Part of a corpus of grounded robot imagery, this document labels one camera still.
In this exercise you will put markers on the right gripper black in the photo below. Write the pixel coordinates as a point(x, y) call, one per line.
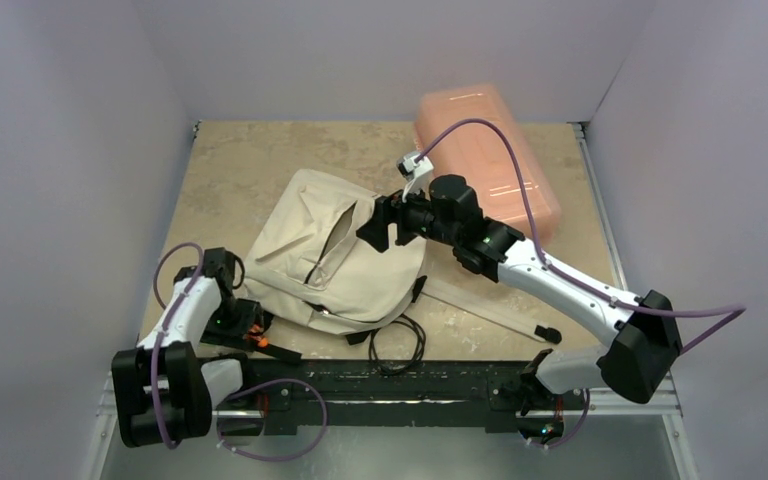
point(391, 216)

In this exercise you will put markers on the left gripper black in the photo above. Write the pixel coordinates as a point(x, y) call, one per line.
point(249, 315)

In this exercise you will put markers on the orange small clip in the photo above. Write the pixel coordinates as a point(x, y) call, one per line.
point(255, 339)

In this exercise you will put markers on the beige backpack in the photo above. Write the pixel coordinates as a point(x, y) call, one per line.
point(308, 266)

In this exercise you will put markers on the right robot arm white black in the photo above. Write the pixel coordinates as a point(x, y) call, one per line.
point(638, 338)

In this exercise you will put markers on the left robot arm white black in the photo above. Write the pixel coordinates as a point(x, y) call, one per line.
point(168, 385)

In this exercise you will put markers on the orange translucent plastic box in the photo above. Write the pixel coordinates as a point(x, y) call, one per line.
point(476, 153)

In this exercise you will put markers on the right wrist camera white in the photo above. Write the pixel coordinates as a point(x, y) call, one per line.
point(416, 169)

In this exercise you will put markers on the black aluminium base frame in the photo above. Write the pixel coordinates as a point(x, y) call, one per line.
point(434, 394)

